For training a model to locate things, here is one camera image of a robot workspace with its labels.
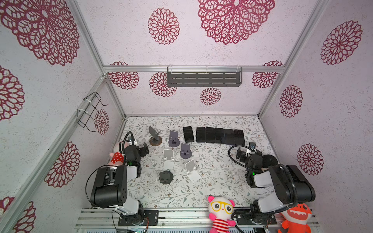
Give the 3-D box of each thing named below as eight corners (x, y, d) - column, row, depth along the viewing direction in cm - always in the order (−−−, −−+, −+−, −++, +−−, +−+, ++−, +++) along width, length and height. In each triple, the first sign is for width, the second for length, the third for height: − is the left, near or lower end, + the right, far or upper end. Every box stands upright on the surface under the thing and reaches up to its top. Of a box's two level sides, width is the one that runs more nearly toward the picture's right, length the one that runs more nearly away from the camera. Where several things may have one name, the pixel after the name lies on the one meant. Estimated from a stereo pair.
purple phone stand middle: (180, 158, 98) (180, 150, 89) (180, 151, 101) (180, 142, 93) (191, 158, 98) (191, 150, 89) (191, 151, 101) (191, 142, 93)
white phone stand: (193, 185, 87) (193, 178, 78) (185, 171, 92) (184, 163, 83) (201, 180, 89) (202, 172, 80) (192, 167, 94) (193, 159, 85)
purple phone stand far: (170, 147, 104) (169, 138, 95) (171, 138, 108) (169, 129, 100) (179, 147, 104) (179, 138, 95) (180, 138, 108) (179, 129, 100)
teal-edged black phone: (215, 142, 107) (216, 141, 105) (215, 129, 115) (215, 127, 114) (224, 143, 106) (224, 142, 105) (223, 130, 115) (223, 128, 113)
